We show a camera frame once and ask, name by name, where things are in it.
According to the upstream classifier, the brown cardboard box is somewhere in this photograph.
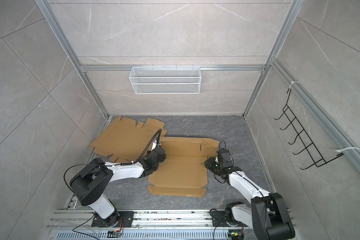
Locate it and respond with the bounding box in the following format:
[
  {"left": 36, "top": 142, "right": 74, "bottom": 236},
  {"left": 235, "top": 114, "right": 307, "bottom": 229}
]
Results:
[{"left": 147, "top": 137, "right": 219, "bottom": 198}]

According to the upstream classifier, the left small circuit board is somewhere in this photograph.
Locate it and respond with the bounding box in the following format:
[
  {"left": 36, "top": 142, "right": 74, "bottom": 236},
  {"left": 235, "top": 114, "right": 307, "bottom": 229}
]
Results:
[{"left": 107, "top": 230, "right": 123, "bottom": 238}]

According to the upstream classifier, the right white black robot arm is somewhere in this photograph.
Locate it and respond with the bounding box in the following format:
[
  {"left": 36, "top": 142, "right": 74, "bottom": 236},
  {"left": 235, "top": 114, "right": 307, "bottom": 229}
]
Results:
[{"left": 203, "top": 149, "right": 296, "bottom": 240}]

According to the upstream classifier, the right small circuit board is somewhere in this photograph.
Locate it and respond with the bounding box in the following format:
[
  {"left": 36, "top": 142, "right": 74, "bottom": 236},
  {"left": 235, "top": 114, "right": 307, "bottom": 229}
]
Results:
[{"left": 228, "top": 231, "right": 244, "bottom": 240}]

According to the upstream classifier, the white wire mesh basket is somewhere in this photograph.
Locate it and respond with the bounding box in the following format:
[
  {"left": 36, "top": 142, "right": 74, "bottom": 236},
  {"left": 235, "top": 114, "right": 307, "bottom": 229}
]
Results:
[{"left": 129, "top": 67, "right": 202, "bottom": 95}]

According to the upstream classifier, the left flat cardboard stack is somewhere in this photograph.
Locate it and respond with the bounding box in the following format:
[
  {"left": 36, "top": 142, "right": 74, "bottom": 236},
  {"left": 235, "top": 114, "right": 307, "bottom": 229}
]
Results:
[{"left": 89, "top": 116, "right": 167, "bottom": 163}]

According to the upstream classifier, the black wire hook rack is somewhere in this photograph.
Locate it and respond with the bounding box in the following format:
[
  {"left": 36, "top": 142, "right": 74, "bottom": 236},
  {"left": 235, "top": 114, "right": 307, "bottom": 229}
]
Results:
[{"left": 274, "top": 89, "right": 344, "bottom": 170}]

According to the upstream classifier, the small circuit board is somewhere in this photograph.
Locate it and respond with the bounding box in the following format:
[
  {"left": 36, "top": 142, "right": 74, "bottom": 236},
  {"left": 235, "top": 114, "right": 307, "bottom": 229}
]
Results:
[
  {"left": 228, "top": 231, "right": 244, "bottom": 240},
  {"left": 107, "top": 230, "right": 123, "bottom": 238}
]

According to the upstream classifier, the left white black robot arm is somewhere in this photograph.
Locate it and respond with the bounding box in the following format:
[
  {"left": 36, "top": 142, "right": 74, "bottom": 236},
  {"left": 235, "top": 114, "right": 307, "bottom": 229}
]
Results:
[{"left": 68, "top": 147, "right": 166, "bottom": 222}]

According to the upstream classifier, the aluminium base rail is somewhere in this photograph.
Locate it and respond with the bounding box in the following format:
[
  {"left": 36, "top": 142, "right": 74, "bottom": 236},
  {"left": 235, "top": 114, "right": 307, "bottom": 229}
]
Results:
[{"left": 47, "top": 209, "right": 240, "bottom": 230}]

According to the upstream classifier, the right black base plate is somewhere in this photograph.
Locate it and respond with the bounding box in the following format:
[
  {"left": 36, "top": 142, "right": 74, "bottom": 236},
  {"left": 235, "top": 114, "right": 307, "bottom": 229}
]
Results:
[{"left": 209, "top": 209, "right": 248, "bottom": 228}]

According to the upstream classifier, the slotted grey cable duct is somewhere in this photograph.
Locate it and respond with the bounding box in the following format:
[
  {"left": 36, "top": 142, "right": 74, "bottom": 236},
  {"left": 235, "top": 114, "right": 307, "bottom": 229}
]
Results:
[{"left": 55, "top": 229, "right": 231, "bottom": 240}]

